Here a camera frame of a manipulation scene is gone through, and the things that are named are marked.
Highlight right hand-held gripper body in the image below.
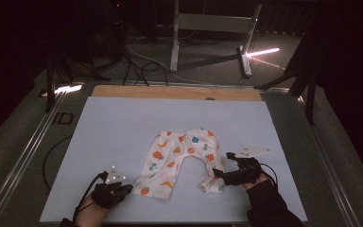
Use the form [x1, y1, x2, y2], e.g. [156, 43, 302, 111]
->
[222, 144, 271, 186]

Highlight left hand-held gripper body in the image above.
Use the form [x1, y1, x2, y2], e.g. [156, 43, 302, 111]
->
[91, 166, 128, 210]

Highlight white fruit-print baby pants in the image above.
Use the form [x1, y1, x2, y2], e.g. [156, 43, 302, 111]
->
[130, 127, 227, 201]

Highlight person's right hand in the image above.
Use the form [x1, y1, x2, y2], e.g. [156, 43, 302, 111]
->
[241, 174, 270, 191]

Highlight person's left hand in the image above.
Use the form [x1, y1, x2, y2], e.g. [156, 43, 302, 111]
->
[75, 194, 109, 227]

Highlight pale blue table mat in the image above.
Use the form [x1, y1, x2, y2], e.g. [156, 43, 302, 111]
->
[39, 96, 308, 224]

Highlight black metal stand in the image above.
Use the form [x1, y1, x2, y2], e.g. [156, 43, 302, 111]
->
[254, 61, 319, 127]

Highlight dark computer tower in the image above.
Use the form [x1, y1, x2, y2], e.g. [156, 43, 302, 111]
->
[88, 0, 129, 62]

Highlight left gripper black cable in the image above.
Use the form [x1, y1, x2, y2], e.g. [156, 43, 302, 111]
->
[72, 170, 109, 222]

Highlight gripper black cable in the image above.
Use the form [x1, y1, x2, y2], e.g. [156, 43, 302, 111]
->
[259, 162, 279, 187]
[72, 170, 109, 222]

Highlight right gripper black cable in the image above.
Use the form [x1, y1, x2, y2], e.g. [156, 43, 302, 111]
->
[259, 162, 279, 187]

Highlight black floor cable loop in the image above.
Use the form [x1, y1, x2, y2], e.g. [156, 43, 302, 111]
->
[42, 134, 74, 192]

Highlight aluminium floor rail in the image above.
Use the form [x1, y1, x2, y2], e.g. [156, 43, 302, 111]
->
[297, 94, 362, 227]
[0, 91, 68, 227]
[124, 79, 291, 93]

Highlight white floor cable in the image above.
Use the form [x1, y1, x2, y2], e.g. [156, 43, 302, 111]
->
[125, 43, 216, 86]

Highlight tangled black floor cables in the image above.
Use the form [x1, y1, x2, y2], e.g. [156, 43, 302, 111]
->
[121, 42, 171, 88]

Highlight white metal stand frame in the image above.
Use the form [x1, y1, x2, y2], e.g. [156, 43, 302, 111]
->
[169, 0, 263, 79]

